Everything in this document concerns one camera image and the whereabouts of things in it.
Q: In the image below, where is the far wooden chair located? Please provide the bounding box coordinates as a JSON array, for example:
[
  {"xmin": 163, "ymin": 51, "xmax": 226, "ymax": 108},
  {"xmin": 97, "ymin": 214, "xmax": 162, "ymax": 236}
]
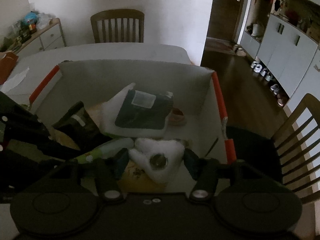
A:
[{"xmin": 91, "ymin": 9, "xmax": 145, "ymax": 43}]

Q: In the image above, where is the white drawer sideboard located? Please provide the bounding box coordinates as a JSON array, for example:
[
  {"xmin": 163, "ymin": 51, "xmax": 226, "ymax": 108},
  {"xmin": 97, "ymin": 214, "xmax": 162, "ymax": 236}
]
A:
[{"xmin": 14, "ymin": 18, "xmax": 67, "ymax": 58}]

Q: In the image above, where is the white paper sheet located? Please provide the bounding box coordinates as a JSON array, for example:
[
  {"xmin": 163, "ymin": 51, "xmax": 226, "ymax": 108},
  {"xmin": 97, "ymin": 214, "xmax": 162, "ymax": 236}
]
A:
[{"xmin": 1, "ymin": 67, "xmax": 29, "ymax": 93}]

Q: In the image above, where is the red cardboard shoe box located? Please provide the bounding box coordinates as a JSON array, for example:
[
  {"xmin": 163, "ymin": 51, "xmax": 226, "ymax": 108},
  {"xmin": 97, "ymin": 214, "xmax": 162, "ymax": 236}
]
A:
[{"xmin": 28, "ymin": 59, "xmax": 237, "ymax": 193}]

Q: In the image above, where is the dark wooden door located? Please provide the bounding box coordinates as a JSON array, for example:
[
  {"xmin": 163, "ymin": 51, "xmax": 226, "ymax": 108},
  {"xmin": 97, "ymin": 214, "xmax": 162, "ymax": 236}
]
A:
[{"xmin": 207, "ymin": 0, "xmax": 243, "ymax": 41}]

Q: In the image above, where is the light blue correction tape dispenser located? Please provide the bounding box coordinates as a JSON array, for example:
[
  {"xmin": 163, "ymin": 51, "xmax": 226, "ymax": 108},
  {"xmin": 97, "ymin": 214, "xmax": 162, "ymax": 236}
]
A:
[{"xmin": 168, "ymin": 108, "xmax": 187, "ymax": 126}]

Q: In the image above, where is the row of shoes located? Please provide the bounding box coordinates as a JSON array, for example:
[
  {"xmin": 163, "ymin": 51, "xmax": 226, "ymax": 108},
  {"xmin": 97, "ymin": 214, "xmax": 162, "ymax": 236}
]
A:
[{"xmin": 250, "ymin": 61, "xmax": 289, "ymax": 107}]

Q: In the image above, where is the dark red paper bag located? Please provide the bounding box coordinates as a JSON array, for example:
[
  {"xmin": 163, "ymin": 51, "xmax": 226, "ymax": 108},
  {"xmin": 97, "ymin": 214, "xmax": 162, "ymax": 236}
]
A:
[{"xmin": 0, "ymin": 52, "xmax": 18, "ymax": 85}]

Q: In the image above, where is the white fluffy plush toy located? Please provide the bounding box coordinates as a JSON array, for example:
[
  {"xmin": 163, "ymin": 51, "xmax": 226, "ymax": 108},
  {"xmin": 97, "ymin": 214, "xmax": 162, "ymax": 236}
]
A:
[{"xmin": 129, "ymin": 138, "xmax": 185, "ymax": 184}]

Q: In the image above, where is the tan sponge block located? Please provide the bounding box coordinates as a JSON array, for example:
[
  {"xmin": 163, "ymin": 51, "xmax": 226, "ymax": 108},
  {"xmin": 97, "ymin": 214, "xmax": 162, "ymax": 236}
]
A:
[{"xmin": 52, "ymin": 101, "xmax": 157, "ymax": 192}]

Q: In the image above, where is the white kettle on shelf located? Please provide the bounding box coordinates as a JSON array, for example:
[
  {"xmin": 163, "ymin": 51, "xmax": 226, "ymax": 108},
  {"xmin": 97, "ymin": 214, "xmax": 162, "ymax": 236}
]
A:
[{"xmin": 252, "ymin": 24, "xmax": 264, "ymax": 37}]

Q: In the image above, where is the white wall cabinet unit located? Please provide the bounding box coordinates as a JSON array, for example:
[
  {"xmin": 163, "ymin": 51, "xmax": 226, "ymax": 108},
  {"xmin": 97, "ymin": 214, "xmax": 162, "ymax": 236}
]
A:
[{"xmin": 240, "ymin": 0, "xmax": 319, "ymax": 99}]

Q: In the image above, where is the white green tube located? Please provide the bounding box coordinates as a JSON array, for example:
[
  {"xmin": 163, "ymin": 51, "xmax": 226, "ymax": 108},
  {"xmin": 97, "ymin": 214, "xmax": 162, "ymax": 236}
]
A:
[{"xmin": 74, "ymin": 138, "xmax": 134, "ymax": 164}]

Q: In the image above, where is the wooden chair beside box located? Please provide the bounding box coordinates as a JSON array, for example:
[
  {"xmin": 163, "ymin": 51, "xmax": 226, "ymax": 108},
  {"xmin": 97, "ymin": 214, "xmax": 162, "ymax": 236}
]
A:
[{"xmin": 226, "ymin": 93, "xmax": 320, "ymax": 204}]

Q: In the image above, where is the dark green tissue pack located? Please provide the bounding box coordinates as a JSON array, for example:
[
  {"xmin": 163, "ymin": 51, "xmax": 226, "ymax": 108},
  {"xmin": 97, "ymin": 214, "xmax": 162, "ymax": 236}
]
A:
[{"xmin": 99, "ymin": 83, "xmax": 174, "ymax": 138}]

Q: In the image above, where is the clutter on sideboard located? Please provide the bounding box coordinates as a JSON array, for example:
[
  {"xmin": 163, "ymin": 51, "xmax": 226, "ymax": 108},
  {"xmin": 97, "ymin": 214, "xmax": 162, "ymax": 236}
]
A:
[{"xmin": 1, "ymin": 11, "xmax": 54, "ymax": 52}]

